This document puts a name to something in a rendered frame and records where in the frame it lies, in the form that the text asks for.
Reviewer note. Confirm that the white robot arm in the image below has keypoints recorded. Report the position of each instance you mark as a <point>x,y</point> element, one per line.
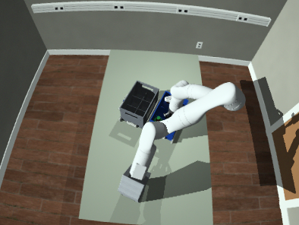
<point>227,95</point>

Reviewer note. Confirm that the dark blue bottle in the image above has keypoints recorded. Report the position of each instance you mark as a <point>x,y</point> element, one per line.
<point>165,104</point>

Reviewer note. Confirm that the blue divided crate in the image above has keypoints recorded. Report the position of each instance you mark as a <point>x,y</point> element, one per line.
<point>160,110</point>

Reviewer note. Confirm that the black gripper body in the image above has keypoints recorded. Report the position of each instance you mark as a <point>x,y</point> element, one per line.
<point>170,112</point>

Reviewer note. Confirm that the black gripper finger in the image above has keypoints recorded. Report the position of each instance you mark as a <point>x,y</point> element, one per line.
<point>166,115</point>

